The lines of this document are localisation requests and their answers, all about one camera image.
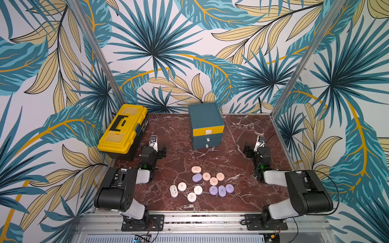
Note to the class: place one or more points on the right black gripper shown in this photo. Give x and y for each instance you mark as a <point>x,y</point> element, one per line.
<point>248,151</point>

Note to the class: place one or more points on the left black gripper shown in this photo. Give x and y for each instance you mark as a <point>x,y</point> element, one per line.
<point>161,153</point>

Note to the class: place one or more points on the yellow top drawer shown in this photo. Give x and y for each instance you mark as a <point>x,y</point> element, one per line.
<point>208,131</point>

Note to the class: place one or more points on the purple oval case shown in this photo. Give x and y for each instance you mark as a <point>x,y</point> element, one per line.
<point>222,191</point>

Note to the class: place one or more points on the teal drawer cabinet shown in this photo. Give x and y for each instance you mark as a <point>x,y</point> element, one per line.
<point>204,115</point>

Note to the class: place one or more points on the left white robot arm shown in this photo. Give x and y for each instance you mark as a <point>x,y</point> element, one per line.
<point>117,190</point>

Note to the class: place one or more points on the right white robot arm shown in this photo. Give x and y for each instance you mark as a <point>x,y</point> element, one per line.
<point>307,194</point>

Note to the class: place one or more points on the yellow black toolbox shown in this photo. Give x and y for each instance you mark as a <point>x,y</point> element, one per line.
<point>122,138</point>

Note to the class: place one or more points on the pink round case right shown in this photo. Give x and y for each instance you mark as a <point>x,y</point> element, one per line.
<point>220,176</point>

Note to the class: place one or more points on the pink round case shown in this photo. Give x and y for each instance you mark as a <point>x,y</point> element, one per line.
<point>206,176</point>
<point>220,176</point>
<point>213,181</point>

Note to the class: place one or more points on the white oval earphone case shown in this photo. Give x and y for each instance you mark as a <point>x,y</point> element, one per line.
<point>173,191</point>

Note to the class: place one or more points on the white round case upper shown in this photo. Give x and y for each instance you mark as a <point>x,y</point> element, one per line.
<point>182,186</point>

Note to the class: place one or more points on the white round case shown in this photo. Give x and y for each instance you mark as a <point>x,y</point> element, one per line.
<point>192,197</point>
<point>182,186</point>
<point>198,190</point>

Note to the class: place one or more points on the pink round case middle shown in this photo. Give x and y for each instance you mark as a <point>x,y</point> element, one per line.
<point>213,181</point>

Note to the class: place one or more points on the pink oval earphone case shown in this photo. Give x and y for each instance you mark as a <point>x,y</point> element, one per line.
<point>196,169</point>

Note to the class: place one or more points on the pink round case left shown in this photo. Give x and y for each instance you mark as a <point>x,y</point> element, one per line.
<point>206,176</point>

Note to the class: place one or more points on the purple earphone case upper left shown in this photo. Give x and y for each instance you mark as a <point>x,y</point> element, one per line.
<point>197,177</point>

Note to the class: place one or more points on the white round case lower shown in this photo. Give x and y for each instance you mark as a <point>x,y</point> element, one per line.
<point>192,197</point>

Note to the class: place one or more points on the white round case right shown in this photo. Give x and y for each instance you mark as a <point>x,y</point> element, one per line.
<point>198,190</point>

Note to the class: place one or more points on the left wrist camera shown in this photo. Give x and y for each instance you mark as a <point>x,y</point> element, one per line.
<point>154,142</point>

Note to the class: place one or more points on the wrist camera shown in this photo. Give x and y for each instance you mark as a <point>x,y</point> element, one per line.
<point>154,142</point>
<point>260,141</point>

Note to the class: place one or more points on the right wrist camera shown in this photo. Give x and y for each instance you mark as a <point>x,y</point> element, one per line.
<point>260,141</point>

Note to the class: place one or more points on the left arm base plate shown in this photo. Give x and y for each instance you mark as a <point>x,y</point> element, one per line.
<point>154,222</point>

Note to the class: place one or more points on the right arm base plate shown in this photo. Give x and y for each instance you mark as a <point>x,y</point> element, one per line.
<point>255,222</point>

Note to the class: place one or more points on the aluminium front rail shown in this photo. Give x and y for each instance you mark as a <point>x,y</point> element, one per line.
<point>201,227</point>

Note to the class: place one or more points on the right aluminium frame post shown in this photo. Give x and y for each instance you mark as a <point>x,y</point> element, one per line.
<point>311,48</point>

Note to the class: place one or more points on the aluminium frame post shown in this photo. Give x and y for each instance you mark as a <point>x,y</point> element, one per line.
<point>90,36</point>
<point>311,48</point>

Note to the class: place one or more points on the left aluminium frame post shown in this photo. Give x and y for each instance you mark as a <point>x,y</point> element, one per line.
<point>90,36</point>

